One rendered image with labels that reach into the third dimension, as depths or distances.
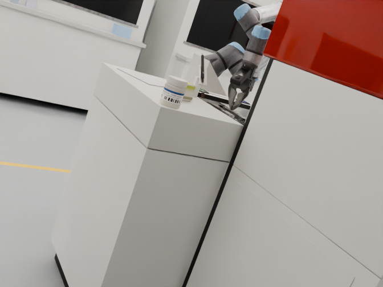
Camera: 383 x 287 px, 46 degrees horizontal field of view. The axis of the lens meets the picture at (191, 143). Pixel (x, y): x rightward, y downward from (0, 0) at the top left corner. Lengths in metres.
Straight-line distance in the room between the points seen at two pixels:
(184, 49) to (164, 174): 3.82
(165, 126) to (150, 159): 0.12
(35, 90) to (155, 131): 3.24
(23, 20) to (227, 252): 3.34
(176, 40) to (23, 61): 1.71
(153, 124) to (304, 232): 0.57
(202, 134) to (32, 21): 3.15
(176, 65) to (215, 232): 3.70
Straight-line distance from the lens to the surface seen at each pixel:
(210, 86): 2.47
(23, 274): 2.18
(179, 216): 1.67
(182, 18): 5.24
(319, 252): 1.34
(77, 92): 4.73
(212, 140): 1.59
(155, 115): 1.46
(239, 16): 2.03
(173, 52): 5.24
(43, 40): 4.54
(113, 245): 1.63
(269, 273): 1.48
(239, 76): 1.85
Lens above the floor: 1.23
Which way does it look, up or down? 14 degrees down
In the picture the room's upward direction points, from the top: 20 degrees clockwise
